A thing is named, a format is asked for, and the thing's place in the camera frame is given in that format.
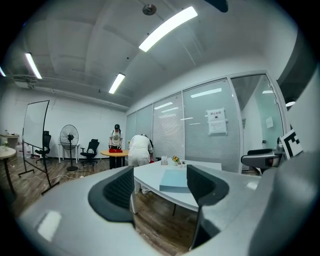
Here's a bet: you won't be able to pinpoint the white paper notice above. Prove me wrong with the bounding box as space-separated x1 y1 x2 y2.
206 107 229 137

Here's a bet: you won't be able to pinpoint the glass door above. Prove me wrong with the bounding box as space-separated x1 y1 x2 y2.
229 73 285 174

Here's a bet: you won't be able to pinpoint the whiteboard on rolling stand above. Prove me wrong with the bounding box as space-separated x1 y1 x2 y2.
18 99 61 196

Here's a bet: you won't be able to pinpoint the small white side table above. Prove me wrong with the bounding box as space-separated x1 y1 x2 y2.
57 142 81 164

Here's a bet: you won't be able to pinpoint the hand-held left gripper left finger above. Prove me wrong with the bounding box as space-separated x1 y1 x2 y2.
16 164 163 256

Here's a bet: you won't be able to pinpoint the round wooden table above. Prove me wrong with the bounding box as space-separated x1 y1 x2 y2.
100 149 130 170

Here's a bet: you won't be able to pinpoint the large water bottles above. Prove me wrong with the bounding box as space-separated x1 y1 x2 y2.
15 141 33 159

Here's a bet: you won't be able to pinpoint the round beige table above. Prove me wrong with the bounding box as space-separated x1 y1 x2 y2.
0 146 18 196

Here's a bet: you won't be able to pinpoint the black office chair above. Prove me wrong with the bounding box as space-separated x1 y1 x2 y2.
79 138 101 167
34 130 53 166

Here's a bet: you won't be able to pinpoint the white office table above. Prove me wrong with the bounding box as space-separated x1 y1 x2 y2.
129 159 262 216

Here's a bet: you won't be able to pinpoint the light blue object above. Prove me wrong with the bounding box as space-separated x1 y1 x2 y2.
159 168 191 194

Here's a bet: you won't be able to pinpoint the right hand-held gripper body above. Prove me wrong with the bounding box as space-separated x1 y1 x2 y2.
240 67 320 176

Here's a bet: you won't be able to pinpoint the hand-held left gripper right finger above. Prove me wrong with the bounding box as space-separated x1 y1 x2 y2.
184 149 320 256

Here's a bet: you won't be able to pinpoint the black standing fan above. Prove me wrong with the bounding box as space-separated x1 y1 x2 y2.
59 124 80 172

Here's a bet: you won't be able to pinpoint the round ceiling fixture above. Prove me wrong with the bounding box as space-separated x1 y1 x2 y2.
142 3 158 17

